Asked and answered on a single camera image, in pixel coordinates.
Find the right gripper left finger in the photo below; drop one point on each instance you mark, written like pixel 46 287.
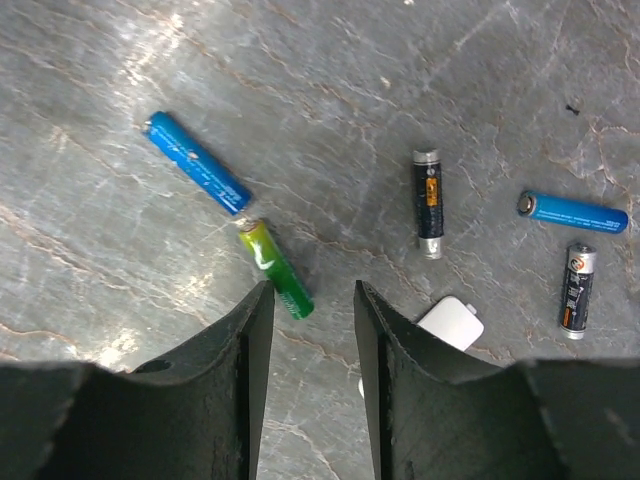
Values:
pixel 194 412

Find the white battery cover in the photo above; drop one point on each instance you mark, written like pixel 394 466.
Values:
pixel 453 322

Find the black battery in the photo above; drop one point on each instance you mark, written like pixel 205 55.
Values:
pixel 427 176
pixel 576 292

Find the blue battery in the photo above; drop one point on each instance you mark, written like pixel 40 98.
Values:
pixel 571 213
pixel 196 162

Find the green battery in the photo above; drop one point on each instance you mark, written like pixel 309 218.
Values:
pixel 272 262

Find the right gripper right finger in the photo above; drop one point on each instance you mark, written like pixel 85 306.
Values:
pixel 434 412

